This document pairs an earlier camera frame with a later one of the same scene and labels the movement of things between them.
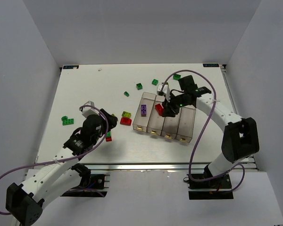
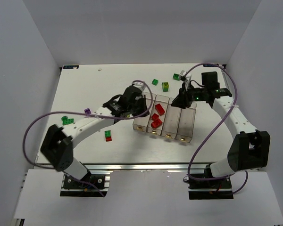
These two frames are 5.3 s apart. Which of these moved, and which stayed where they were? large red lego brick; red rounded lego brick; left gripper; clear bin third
Moved: left gripper; red rounded lego brick
Stayed: large red lego brick; clear bin third
